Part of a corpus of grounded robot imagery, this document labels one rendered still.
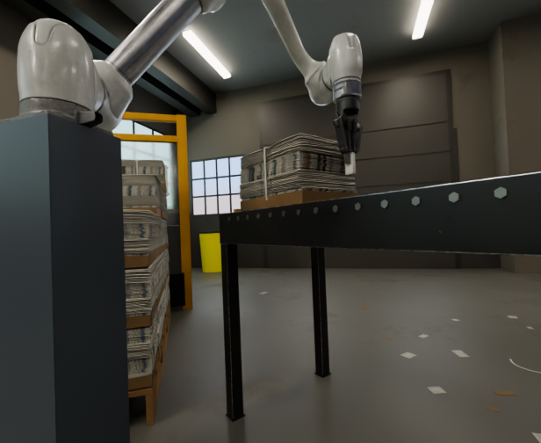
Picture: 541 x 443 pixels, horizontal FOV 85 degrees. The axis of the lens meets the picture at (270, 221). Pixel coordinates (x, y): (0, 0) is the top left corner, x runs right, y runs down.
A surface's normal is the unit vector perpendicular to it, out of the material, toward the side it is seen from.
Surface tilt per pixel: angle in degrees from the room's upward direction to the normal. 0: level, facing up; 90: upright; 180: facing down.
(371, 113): 90
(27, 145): 90
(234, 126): 90
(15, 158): 90
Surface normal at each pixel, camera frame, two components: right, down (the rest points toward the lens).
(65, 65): 0.72, -0.07
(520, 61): -0.30, 0.00
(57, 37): 0.57, -0.29
